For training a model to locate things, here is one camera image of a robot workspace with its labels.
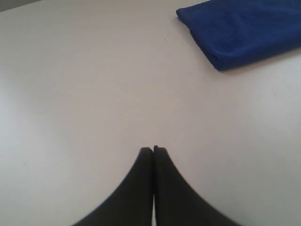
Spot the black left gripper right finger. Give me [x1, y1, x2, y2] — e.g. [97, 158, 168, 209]
[153, 146, 239, 226]

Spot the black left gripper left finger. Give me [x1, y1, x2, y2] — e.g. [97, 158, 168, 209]
[74, 147, 153, 226]

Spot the blue towel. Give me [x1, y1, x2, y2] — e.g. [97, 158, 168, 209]
[176, 0, 301, 71]

